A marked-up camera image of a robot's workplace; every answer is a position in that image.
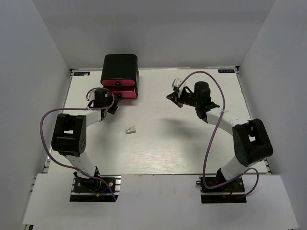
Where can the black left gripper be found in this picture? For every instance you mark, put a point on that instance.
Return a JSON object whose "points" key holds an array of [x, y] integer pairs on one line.
{"points": [[114, 108]]}

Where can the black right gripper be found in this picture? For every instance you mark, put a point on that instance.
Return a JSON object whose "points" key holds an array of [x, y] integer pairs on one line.
{"points": [[174, 97]]}

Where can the pink drawer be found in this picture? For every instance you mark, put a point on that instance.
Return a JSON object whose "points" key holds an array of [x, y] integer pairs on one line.
{"points": [[125, 93], [118, 83]]}

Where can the white staples box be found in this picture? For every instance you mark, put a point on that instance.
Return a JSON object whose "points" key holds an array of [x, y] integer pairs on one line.
{"points": [[130, 130]]}

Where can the pink top drawer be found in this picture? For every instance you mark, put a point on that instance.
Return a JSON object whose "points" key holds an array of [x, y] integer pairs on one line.
{"points": [[118, 83]]}

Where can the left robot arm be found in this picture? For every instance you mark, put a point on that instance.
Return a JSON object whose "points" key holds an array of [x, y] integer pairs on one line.
{"points": [[70, 133]]}

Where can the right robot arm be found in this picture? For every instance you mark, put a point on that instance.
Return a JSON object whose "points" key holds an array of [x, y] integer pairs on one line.
{"points": [[250, 139]]}

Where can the black drawer cabinet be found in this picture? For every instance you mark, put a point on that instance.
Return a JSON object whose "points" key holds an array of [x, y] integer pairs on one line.
{"points": [[120, 66]]}

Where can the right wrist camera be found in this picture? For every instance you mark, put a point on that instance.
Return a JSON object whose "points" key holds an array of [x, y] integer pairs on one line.
{"points": [[178, 85]]}

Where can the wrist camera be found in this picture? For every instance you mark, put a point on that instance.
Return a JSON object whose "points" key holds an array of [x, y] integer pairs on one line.
{"points": [[90, 94], [178, 85]]}

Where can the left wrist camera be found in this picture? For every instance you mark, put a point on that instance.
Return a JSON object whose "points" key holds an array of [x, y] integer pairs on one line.
{"points": [[90, 94]]}

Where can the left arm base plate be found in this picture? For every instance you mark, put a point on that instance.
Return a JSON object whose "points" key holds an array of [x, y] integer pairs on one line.
{"points": [[88, 190]]}

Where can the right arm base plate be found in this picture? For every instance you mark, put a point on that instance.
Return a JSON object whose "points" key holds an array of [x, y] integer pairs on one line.
{"points": [[234, 192]]}

